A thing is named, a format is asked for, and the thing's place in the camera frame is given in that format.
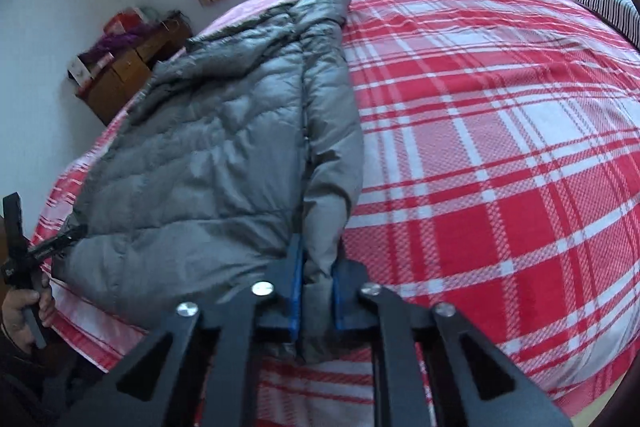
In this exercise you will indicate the person's left hand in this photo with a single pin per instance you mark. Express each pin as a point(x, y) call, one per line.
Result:
point(15, 314)

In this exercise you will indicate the striped pillow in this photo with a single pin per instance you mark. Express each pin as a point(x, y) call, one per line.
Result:
point(612, 12)

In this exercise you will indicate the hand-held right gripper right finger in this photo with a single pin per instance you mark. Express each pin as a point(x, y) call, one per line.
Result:
point(340, 302)

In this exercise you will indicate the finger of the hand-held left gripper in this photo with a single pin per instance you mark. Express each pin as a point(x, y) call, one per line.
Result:
point(55, 243)

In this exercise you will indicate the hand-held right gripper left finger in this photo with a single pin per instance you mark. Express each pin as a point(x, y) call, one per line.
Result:
point(295, 267)

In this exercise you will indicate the wooden desk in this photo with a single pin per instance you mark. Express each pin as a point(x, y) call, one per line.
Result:
point(125, 72)

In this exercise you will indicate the purple clothes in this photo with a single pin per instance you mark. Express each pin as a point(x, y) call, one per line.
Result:
point(117, 43)

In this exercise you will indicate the white box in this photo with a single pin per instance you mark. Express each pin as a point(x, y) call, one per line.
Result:
point(80, 71)

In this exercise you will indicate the grey puffer jacket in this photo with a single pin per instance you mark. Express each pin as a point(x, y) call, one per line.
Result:
point(210, 147)

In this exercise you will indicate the person's left forearm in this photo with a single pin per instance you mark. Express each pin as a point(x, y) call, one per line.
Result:
point(30, 387)

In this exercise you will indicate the red plaid bed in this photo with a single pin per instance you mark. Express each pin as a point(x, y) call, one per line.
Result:
point(475, 132)

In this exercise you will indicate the red box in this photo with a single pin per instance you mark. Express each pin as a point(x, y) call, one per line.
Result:
point(122, 21)

